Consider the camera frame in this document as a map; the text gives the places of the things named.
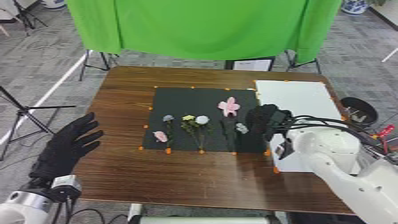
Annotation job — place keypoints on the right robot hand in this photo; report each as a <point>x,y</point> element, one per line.
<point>267,118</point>

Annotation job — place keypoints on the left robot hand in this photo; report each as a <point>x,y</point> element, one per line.
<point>64,148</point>

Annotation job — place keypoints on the small pale flower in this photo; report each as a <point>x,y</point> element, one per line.
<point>242,128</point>

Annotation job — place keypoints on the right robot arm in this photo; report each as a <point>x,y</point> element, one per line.
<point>349,176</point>

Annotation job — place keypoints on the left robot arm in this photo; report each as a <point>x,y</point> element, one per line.
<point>29,205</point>

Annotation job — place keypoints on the large pink flower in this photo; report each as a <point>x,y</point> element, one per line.
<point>229,106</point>

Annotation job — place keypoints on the white sheet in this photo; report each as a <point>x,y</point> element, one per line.
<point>293,96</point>

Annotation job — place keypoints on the green sprig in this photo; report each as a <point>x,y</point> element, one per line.
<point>228,133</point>

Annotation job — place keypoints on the white flower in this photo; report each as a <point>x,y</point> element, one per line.
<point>203,120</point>

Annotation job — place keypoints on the black tripod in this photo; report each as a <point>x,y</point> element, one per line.
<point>23,113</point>

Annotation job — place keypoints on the yellow flower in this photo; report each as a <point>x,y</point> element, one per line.
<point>189,118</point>

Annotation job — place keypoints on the dark mat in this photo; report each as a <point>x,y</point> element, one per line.
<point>189,100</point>

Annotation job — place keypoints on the black round bin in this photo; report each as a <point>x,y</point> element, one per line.
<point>359,110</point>

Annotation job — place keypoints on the black framed board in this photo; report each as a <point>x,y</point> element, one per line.
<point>251,64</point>

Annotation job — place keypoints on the small pink flower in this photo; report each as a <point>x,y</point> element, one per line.
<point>160,136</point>

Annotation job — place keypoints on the blue flower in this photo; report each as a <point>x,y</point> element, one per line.
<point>169,118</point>

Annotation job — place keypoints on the black backdrop stand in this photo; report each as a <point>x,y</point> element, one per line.
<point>98,65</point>
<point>302,63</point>

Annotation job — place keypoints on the pale grey bar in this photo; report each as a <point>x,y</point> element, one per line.
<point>205,220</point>

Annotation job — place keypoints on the blue and white vase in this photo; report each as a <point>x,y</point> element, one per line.
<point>354,6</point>

